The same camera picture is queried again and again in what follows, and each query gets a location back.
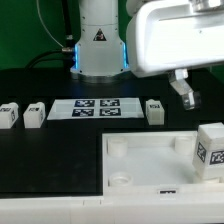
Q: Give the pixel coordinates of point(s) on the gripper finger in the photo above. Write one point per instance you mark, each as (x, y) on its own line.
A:
(190, 99)

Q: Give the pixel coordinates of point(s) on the clear sheet with tags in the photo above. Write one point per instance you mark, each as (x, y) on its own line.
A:
(101, 108)

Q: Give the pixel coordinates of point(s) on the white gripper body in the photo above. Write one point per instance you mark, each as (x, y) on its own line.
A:
(165, 35)

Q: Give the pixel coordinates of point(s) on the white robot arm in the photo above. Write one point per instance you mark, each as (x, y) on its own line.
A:
(100, 54)

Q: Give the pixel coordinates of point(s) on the white L-shaped obstacle fence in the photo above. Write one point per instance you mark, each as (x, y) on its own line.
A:
(204, 208)

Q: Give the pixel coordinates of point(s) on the white square tabletop part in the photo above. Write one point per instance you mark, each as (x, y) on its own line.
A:
(151, 163)

